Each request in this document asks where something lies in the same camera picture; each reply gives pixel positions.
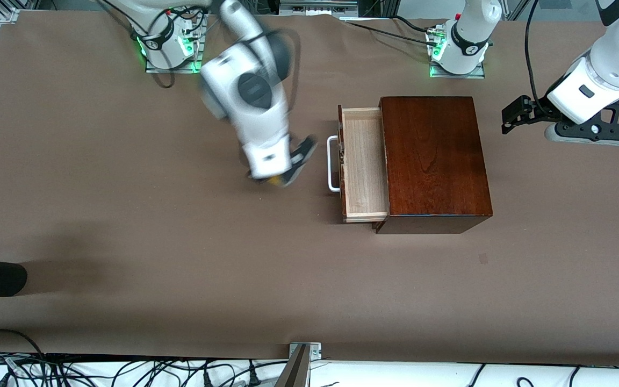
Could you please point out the brown table cover sheet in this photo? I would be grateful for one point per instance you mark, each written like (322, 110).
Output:
(288, 269)

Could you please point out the dark brown wooden cabinet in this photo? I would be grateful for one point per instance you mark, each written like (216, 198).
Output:
(433, 161)

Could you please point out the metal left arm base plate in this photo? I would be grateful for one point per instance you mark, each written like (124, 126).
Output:
(460, 76)

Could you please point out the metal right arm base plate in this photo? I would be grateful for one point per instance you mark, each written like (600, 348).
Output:
(175, 69)

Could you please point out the yellow cube block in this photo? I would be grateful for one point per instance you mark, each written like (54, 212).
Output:
(275, 181)

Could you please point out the white foam sheet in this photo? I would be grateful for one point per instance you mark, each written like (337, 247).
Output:
(395, 376)

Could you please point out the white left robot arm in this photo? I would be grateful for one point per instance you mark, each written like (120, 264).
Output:
(599, 80)

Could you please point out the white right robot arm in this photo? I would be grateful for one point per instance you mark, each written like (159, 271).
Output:
(256, 123)

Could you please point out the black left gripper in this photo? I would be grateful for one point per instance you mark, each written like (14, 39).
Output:
(538, 105)

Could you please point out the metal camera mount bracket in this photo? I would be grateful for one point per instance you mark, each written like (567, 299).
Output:
(299, 371)

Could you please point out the silver electronics box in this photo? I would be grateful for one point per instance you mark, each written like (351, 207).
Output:
(317, 5)

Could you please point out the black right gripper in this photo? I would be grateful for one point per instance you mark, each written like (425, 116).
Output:
(303, 152)

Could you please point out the wooden drawer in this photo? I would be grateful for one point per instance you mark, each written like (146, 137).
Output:
(366, 161)

